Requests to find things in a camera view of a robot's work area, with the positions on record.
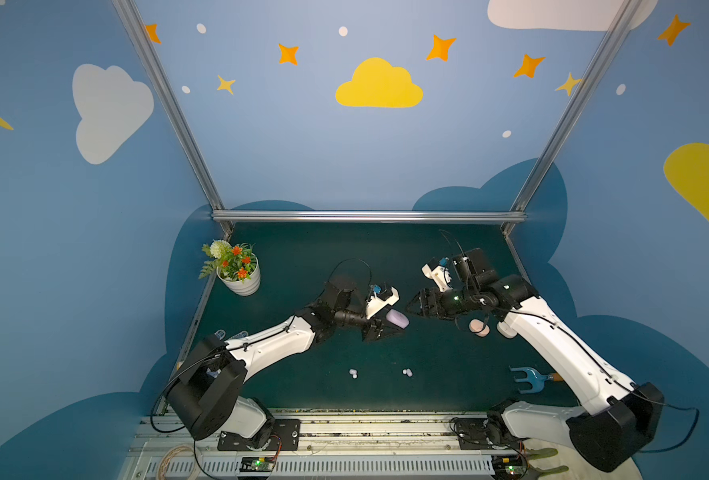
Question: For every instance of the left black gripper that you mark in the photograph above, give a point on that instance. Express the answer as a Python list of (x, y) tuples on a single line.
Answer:
[(370, 324)]

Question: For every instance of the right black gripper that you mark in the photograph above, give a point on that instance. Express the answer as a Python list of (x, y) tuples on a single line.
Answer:
[(430, 303)]

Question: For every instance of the purple earbud charging case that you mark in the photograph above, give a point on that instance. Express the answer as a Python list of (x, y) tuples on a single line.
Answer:
[(398, 319)]

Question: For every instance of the pink earbud charging case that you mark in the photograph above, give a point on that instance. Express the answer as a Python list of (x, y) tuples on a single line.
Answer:
[(479, 328)]

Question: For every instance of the white earbud charging case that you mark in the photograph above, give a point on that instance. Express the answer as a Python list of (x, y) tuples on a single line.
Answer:
[(506, 330)]

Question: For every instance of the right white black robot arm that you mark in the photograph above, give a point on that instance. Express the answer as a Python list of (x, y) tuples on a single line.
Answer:
[(615, 418)]

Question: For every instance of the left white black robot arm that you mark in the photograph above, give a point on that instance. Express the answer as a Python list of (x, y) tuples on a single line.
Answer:
[(205, 391)]

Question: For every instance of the blue garden fork tool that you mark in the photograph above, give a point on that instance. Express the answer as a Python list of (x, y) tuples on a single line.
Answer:
[(533, 380)]

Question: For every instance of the white pot with flowers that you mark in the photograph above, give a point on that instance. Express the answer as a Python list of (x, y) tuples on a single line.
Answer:
[(235, 265)]

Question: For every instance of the blue dotted work glove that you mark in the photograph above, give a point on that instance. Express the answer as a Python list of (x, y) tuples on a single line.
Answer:
[(222, 335)]

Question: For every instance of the right green controller board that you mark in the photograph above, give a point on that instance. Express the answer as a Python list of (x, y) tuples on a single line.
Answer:
[(508, 468)]

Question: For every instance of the green controller board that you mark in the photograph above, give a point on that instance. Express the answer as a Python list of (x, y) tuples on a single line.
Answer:
[(508, 468), (257, 465)]

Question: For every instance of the left green controller board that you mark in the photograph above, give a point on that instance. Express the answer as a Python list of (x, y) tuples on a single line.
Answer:
[(257, 465)]

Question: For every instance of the beige cloth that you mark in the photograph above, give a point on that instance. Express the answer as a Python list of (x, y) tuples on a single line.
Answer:
[(568, 464)]

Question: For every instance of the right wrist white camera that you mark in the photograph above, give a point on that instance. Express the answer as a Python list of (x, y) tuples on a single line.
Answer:
[(438, 271)]

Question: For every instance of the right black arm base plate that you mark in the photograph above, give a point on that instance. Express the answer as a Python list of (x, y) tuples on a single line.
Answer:
[(479, 433)]

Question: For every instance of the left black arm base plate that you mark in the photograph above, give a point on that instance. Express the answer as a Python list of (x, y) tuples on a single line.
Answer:
[(278, 433)]

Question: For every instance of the green handled pliers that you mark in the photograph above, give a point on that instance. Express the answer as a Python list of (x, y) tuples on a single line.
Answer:
[(542, 463)]

